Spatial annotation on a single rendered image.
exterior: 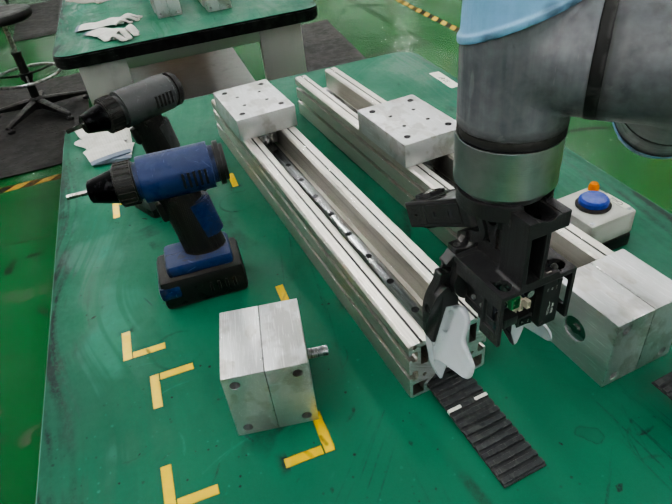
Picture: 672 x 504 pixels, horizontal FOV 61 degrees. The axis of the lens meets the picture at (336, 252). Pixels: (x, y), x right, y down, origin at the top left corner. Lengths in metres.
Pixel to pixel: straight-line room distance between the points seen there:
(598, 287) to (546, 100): 0.34
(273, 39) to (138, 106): 1.33
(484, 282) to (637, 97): 0.17
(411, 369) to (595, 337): 0.20
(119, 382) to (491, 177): 0.53
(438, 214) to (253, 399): 0.27
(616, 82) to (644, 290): 0.36
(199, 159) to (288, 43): 1.58
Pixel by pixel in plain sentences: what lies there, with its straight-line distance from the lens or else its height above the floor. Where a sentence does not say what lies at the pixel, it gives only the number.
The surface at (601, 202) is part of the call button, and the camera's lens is 0.86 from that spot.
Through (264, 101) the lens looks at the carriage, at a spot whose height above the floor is 0.90.
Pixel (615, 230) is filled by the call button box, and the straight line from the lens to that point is 0.87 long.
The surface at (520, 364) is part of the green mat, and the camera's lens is 0.71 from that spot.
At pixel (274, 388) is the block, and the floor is 0.85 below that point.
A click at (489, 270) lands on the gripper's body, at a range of 0.46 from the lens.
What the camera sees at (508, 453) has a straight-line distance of 0.63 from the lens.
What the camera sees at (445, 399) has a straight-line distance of 0.66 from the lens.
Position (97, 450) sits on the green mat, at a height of 0.78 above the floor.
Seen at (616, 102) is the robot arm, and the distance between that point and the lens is 0.37.
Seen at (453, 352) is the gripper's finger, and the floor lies 0.92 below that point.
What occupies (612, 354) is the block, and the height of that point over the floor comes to 0.83.
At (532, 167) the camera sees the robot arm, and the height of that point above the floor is 1.11.
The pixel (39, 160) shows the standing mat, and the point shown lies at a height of 0.02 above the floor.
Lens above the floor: 1.31
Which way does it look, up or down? 37 degrees down
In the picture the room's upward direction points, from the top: 7 degrees counter-clockwise
